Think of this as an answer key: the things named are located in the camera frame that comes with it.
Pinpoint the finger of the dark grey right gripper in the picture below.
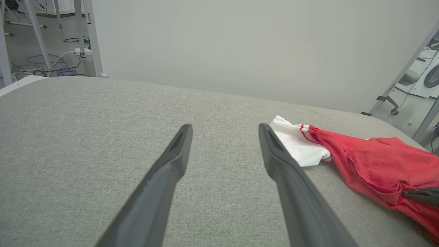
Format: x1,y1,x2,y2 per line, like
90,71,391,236
401,187,439,206

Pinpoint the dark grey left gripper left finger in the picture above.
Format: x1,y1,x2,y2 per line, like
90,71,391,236
94,124,193,247

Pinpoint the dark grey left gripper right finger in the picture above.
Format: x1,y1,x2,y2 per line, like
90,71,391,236
258,123,357,247

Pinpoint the red and white basketball jersey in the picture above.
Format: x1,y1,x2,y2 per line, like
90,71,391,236
269,115,439,245

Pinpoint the white washing machine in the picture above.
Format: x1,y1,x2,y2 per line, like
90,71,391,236
394,48,439,100

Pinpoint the white table leg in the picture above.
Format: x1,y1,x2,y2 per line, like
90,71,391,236
23,0,54,72

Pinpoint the grey slanted frame leg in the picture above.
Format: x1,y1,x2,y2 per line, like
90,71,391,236
361,21,439,116

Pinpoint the grey metal frame leg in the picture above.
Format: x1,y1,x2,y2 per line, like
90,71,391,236
82,0,109,78

